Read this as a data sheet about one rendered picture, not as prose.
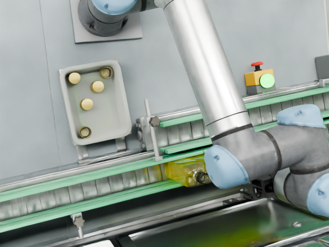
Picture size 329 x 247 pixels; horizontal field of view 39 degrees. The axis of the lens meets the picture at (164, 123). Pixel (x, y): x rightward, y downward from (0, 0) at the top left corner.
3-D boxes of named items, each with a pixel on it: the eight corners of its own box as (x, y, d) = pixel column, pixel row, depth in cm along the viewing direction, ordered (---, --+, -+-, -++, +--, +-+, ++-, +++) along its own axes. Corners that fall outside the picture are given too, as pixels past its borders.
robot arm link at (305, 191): (351, 163, 78) (362, 211, 79) (312, 157, 89) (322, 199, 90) (311, 179, 76) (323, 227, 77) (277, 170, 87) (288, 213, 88)
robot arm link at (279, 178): (314, 162, 89) (321, 204, 90) (300, 160, 94) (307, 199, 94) (280, 172, 87) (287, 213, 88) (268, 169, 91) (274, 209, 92)
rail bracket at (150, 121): (146, 159, 133) (157, 163, 121) (134, 100, 131) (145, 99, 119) (156, 156, 133) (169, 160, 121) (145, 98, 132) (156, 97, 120)
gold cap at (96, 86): (88, 82, 139) (90, 81, 135) (100, 80, 140) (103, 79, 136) (91, 94, 139) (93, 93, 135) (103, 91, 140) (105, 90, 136)
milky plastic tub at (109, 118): (71, 145, 139) (74, 147, 131) (56, 70, 138) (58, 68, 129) (127, 133, 144) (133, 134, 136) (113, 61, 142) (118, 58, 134)
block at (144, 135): (138, 150, 139) (144, 152, 132) (132, 119, 138) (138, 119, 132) (150, 147, 140) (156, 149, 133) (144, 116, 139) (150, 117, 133)
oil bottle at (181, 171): (165, 177, 135) (190, 189, 114) (161, 159, 134) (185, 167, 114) (183, 173, 136) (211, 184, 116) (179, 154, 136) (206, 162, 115)
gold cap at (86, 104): (78, 99, 138) (80, 99, 134) (90, 97, 139) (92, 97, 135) (80, 111, 138) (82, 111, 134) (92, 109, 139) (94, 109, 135)
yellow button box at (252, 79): (246, 94, 156) (257, 93, 148) (243, 72, 155) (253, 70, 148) (265, 90, 157) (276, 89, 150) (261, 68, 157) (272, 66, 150)
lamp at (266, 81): (260, 89, 149) (264, 88, 146) (257, 75, 148) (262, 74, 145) (272, 86, 150) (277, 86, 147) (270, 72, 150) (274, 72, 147)
